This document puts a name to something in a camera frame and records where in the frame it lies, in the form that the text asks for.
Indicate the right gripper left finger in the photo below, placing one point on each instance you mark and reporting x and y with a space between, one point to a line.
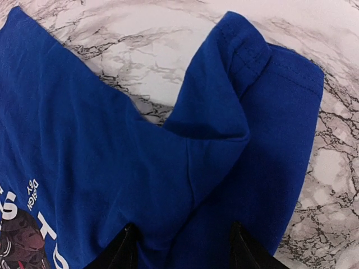
121 253

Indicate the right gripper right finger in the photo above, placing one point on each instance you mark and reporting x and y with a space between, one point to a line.
247 253

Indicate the blue panda t-shirt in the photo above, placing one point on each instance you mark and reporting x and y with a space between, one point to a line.
79 161

